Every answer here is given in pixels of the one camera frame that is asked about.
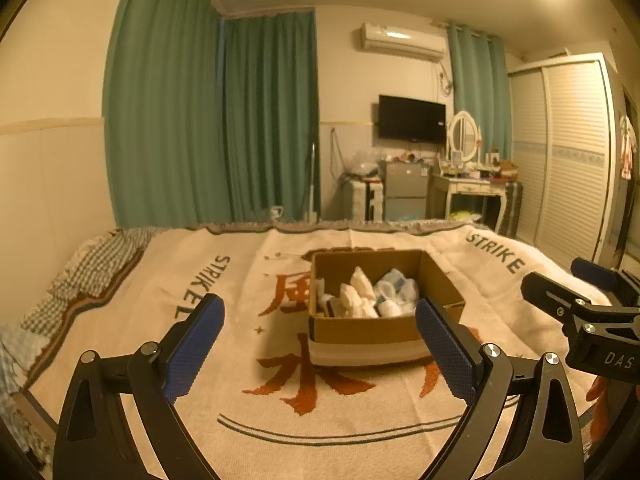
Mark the small brown box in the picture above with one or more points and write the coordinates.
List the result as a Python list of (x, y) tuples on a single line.
[(508, 166)]

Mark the green bag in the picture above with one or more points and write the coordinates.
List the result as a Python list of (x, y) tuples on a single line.
[(460, 215)]

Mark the checkered bedding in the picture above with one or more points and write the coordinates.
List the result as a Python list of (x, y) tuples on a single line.
[(100, 260)]

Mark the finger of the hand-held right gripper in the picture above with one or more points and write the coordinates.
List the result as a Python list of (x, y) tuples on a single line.
[(595, 272), (545, 290)]

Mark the black wall television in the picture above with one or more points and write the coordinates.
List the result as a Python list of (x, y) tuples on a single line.
[(412, 117)]

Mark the printed cream blanket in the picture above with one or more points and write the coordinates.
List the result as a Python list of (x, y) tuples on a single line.
[(300, 435)]

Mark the grey mini fridge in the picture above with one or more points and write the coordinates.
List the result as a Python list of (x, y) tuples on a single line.
[(402, 185)]

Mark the cardboard box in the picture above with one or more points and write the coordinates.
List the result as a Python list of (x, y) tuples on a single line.
[(360, 340)]

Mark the small white floor item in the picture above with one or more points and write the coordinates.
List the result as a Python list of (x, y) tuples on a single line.
[(276, 211)]

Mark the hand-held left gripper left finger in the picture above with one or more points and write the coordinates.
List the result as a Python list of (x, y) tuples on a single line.
[(195, 350)]

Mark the green corner curtain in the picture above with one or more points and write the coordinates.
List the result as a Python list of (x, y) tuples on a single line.
[(270, 110)]

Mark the air conditioner pipe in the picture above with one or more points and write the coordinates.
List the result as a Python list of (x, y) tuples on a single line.
[(445, 77)]

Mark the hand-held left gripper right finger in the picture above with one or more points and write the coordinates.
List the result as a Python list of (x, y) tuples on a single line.
[(445, 355)]

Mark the person's right hand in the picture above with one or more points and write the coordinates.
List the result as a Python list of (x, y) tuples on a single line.
[(598, 405)]

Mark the blue tissue packet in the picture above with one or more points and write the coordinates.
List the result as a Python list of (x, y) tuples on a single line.
[(395, 277)]

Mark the narrow green curtain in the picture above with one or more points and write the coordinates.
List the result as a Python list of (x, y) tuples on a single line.
[(480, 85)]

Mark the white air conditioner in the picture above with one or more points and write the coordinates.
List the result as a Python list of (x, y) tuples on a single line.
[(400, 40)]

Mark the hanging garment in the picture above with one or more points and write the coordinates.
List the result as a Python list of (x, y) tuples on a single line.
[(628, 147)]

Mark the white louvred wardrobe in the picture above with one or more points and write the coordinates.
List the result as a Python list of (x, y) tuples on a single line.
[(565, 160)]

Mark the oval vanity mirror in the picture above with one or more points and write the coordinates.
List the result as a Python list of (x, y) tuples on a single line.
[(464, 132)]

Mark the white mop pole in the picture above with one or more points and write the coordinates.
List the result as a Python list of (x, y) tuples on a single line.
[(311, 185)]

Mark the clear plastic bag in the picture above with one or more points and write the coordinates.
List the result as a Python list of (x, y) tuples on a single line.
[(362, 162)]

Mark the white dressing table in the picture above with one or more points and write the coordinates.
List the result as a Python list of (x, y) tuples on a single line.
[(465, 187)]

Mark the white suitcase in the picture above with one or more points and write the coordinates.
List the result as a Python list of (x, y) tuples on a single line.
[(365, 200)]

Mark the black suitcase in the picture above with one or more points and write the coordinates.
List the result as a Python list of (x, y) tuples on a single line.
[(511, 207)]

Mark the wide green curtain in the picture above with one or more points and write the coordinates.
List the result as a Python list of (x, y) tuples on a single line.
[(160, 100)]

